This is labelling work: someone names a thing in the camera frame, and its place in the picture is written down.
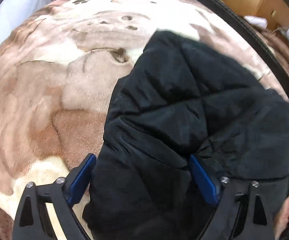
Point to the white pillow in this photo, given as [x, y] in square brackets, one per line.
[256, 21]

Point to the wooden wardrobe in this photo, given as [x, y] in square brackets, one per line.
[276, 12]

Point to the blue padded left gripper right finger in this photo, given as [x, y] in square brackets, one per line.
[240, 212]

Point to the black puffer jacket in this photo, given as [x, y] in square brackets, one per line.
[183, 98]

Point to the brown cream plush blanket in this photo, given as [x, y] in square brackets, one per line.
[58, 71]

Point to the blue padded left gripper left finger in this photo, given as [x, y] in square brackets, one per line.
[32, 220]

